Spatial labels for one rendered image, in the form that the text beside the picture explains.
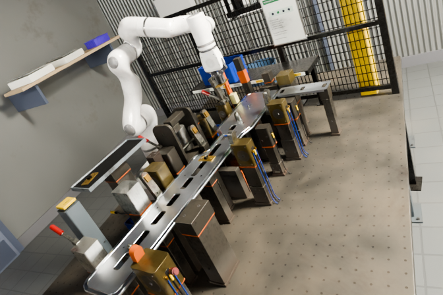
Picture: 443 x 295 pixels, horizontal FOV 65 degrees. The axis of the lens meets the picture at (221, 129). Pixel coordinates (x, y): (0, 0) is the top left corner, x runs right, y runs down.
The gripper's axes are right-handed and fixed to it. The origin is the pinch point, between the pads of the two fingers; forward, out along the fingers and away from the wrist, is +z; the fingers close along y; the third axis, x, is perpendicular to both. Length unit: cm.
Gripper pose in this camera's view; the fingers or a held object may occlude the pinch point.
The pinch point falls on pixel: (219, 78)
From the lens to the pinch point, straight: 166.9
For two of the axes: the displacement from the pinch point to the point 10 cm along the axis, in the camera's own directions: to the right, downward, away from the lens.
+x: 4.4, -5.4, 7.1
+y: 8.2, -0.8, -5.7
